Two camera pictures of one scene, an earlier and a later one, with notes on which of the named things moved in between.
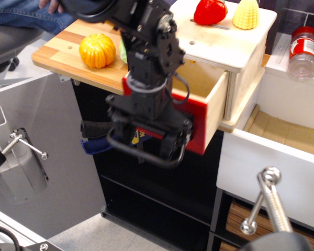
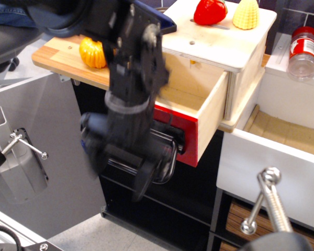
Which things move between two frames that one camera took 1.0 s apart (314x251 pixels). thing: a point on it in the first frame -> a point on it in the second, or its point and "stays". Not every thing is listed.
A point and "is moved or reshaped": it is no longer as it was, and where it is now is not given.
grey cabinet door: [45, 182] stays
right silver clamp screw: [268, 178] stays
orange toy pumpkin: [97, 50] stays
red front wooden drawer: [199, 93] stays
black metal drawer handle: [146, 155] is moved or reshaped
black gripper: [150, 106] -> [124, 138]
